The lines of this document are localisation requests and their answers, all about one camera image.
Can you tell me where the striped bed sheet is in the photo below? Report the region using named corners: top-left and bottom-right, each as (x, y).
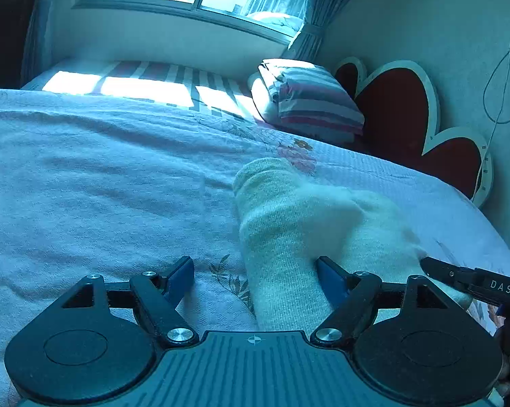
top-left (22, 60), bottom-right (277, 131)

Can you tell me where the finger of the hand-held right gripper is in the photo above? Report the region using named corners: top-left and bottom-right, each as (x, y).
top-left (420, 256), bottom-right (476, 295)

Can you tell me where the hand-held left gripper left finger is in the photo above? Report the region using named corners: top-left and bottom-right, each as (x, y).
top-left (60, 256), bottom-right (199, 346)

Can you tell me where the person's right hand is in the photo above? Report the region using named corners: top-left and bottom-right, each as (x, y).
top-left (495, 350), bottom-right (510, 401)

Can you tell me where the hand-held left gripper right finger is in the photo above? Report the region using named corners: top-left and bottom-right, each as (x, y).
top-left (312, 256), bottom-right (455, 346)

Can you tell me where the white knitted towel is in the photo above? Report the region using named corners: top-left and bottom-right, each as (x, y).
top-left (233, 158), bottom-right (474, 332)

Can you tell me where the folded striped quilt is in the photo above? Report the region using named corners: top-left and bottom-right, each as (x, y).
top-left (248, 58), bottom-right (366, 146)

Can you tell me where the thin white cable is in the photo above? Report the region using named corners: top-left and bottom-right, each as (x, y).
top-left (483, 36), bottom-right (510, 137)

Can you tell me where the red heart-shaped headboard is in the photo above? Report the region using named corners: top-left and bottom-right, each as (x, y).
top-left (333, 56), bottom-right (493, 209)

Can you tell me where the light bundled cloth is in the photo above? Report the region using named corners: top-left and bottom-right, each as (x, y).
top-left (248, 11), bottom-right (303, 33)

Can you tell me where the hanging grey curtain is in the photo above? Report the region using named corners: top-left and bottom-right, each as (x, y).
top-left (20, 0), bottom-right (95, 86)

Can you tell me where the tied grey curtain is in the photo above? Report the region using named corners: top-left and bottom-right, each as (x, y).
top-left (242, 0), bottom-right (375, 63)

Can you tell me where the floral bed cover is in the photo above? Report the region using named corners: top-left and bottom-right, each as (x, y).
top-left (0, 87), bottom-right (510, 407)

